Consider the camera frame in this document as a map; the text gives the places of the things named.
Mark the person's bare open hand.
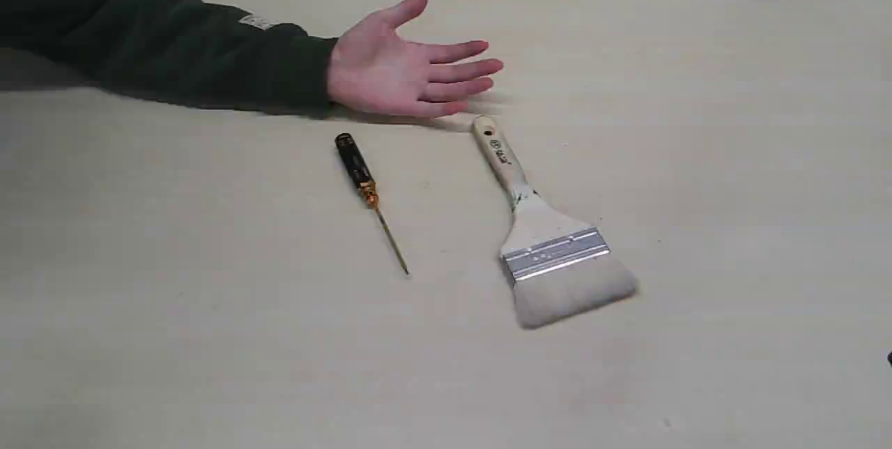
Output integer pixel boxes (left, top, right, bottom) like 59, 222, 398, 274
325, 0, 505, 119

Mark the black and gold screwdriver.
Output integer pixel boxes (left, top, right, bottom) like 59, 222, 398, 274
334, 132, 410, 275

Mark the wide wooden paint brush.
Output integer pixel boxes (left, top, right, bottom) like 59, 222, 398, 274
472, 116, 638, 329

